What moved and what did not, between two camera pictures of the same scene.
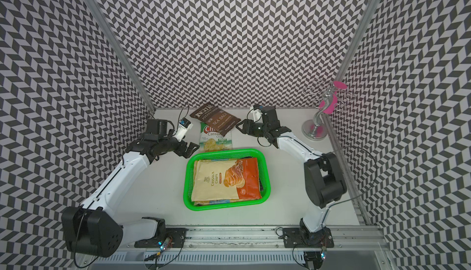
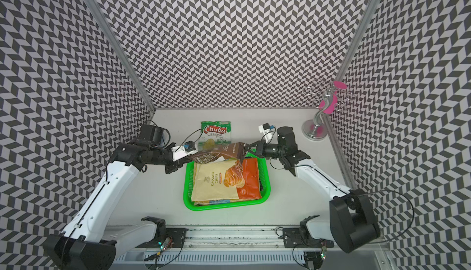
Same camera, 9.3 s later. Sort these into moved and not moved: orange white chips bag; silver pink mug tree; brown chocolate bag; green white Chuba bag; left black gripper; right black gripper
Moved: left black gripper; brown chocolate bag; right black gripper
Not moved: green white Chuba bag; orange white chips bag; silver pink mug tree
